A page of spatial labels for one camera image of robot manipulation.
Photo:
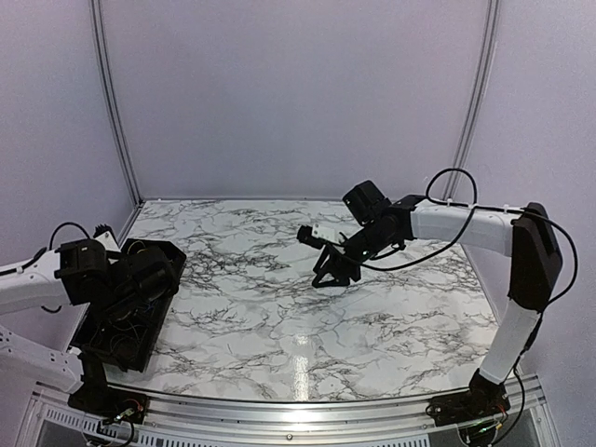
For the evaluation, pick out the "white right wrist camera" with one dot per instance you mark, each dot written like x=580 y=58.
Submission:
x=316 y=236

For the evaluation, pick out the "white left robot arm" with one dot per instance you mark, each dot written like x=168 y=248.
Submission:
x=91 y=271

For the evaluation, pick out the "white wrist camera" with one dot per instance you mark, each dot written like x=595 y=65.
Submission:
x=316 y=236
x=104 y=234

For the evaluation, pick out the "grey corner frame post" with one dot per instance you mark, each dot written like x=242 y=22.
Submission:
x=480 y=83

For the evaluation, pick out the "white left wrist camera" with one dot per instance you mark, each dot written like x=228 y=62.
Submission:
x=104 y=234

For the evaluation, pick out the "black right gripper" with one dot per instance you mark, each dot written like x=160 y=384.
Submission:
x=343 y=265

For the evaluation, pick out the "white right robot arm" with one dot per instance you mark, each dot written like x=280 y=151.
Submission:
x=525 y=261

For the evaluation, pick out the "grey left frame post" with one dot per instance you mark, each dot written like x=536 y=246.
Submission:
x=112 y=106

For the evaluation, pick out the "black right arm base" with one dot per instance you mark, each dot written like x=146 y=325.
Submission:
x=482 y=398

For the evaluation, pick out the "aluminium front table rail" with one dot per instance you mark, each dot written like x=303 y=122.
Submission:
x=177 y=420

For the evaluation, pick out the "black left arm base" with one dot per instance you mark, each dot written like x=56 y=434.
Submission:
x=96 y=397

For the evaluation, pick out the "black divided storage bin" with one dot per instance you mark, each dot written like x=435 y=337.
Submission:
x=122 y=332

